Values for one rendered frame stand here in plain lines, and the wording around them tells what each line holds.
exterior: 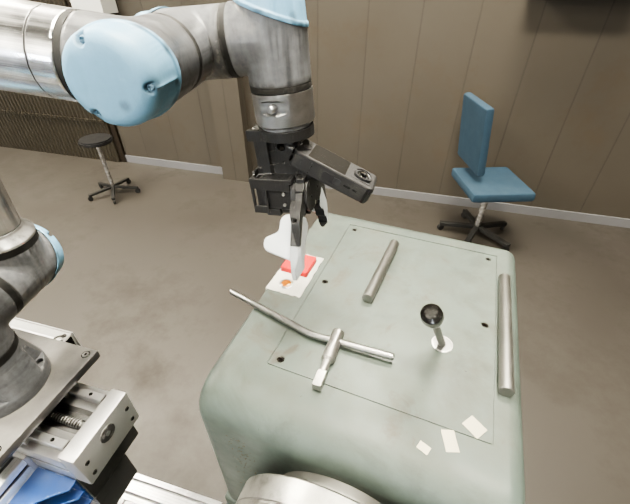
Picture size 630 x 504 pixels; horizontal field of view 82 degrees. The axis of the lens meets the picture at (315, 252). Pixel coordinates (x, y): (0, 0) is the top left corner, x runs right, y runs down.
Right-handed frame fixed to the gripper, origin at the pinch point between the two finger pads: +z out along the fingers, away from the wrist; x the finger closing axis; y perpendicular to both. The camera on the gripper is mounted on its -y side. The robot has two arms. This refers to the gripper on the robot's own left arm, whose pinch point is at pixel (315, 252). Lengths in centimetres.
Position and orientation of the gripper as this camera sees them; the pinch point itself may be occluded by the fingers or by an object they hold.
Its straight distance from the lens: 58.0
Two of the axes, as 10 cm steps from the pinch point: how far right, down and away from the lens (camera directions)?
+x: -2.8, 5.8, -7.7
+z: 0.8, 8.1, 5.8
